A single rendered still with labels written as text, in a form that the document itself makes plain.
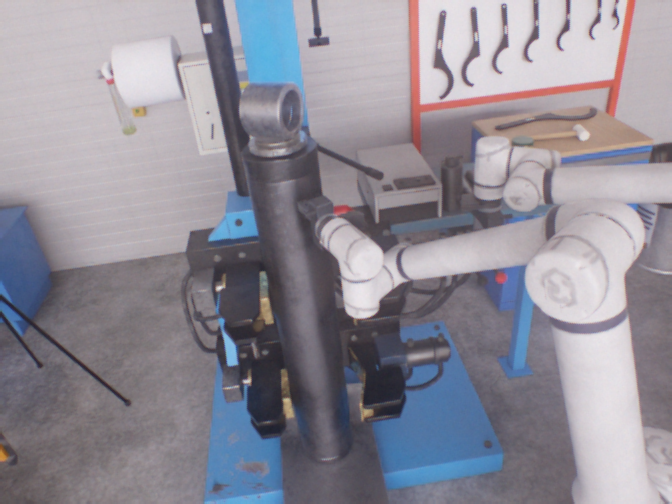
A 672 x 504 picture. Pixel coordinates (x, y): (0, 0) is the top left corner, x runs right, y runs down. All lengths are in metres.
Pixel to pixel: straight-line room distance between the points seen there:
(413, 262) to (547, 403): 1.57
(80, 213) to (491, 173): 3.12
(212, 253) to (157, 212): 2.07
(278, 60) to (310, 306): 0.81
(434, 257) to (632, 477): 0.56
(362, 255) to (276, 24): 0.91
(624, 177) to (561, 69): 2.70
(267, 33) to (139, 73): 0.68
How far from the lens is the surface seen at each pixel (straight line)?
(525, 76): 3.83
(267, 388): 2.02
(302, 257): 1.52
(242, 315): 1.61
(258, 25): 1.78
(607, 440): 1.02
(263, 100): 1.38
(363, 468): 2.22
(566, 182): 1.30
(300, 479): 2.22
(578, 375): 0.94
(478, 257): 1.12
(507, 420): 2.58
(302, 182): 1.42
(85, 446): 2.87
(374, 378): 1.99
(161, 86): 2.26
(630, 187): 1.28
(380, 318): 1.63
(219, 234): 1.85
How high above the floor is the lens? 2.00
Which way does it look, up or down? 32 degrees down
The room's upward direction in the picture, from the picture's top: 7 degrees counter-clockwise
